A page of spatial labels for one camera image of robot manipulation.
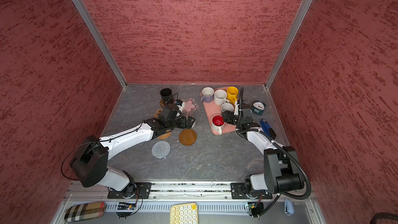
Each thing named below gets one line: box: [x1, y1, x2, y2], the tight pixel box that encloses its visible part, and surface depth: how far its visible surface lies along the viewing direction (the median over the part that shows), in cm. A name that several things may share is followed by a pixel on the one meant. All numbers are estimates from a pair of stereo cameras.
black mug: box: [160, 88, 174, 105], surface depth 105 cm
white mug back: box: [214, 89, 230, 106], surface depth 106 cm
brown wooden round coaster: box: [178, 128, 197, 146], surface depth 94 cm
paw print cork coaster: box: [152, 106, 164, 118], surface depth 105 cm
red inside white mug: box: [210, 114, 226, 135], surface depth 92 cm
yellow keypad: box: [169, 202, 198, 224], surface depth 68 cm
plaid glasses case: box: [64, 201, 106, 222], surface depth 68 cm
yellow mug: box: [226, 86, 239, 105], surface depth 106 cm
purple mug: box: [200, 86, 215, 103], surface depth 109 cm
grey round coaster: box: [151, 140, 172, 159], surface depth 89 cm
